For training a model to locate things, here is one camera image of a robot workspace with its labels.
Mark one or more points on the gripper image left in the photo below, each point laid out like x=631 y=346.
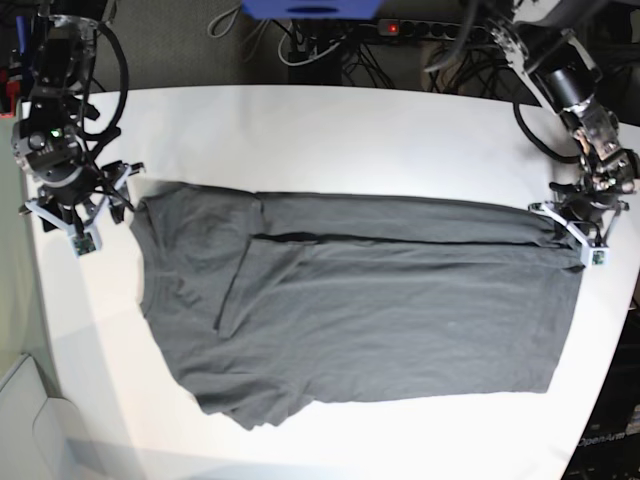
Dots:
x=74 y=191

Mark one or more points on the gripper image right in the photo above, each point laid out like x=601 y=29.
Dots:
x=581 y=216

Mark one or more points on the dark grey t-shirt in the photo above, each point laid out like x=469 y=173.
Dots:
x=264 y=303

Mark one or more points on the red clamp at table corner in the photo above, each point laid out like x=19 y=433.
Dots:
x=10 y=92

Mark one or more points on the blue box at top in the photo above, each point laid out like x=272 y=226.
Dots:
x=311 y=9

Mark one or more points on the black power strip red light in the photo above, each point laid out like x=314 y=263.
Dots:
x=418 y=29

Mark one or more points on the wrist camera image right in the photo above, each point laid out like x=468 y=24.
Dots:
x=595 y=256

